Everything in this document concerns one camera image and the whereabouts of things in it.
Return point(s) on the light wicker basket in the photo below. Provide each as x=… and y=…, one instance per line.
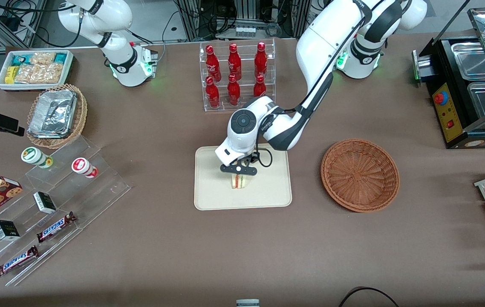
x=79, y=115

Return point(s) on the white power strip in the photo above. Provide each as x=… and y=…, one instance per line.
x=245, y=31

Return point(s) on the white plastic snack bin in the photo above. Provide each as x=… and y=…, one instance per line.
x=67, y=72

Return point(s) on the triangle sandwich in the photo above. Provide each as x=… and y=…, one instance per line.
x=241, y=181

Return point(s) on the small black box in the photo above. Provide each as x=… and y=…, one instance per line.
x=44, y=202
x=6, y=230

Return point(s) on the grey device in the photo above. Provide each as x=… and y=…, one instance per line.
x=247, y=303

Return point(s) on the black food warmer machine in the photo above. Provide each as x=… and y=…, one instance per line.
x=449, y=111

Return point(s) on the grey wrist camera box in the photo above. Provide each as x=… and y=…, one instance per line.
x=250, y=160

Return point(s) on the yellow snack pack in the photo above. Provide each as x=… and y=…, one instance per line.
x=10, y=75

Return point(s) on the brown wicker basket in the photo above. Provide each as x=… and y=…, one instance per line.
x=359, y=175

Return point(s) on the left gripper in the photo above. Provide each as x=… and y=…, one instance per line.
x=251, y=159

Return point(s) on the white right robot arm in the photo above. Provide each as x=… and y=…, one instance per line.
x=119, y=47

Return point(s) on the clear acrylic stepped display stand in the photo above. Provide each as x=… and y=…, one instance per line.
x=97, y=192

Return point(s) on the teal snack pack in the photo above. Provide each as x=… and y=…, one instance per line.
x=61, y=58
x=21, y=59

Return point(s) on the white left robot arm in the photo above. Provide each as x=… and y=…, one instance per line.
x=323, y=38

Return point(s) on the green sunflower lidded cup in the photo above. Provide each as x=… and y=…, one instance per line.
x=34, y=156

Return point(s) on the Snickers chocolate bar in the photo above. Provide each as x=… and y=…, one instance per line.
x=56, y=227
x=15, y=261

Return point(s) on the clear acrylic bottle rack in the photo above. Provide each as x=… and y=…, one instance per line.
x=246, y=104

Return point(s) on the clear cracker pack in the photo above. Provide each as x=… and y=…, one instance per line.
x=43, y=58
x=40, y=73

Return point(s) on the beige plastic tray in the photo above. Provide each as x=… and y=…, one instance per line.
x=268, y=192

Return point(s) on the red cola bottle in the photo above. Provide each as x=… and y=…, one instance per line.
x=212, y=59
x=233, y=90
x=234, y=59
x=261, y=57
x=212, y=93
x=259, y=87

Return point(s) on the red lidded yogurt cup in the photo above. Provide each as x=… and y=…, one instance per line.
x=83, y=167

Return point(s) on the aluminium frame structure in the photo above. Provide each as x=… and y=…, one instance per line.
x=208, y=17

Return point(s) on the aluminium foil container stack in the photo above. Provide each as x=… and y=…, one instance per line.
x=53, y=113

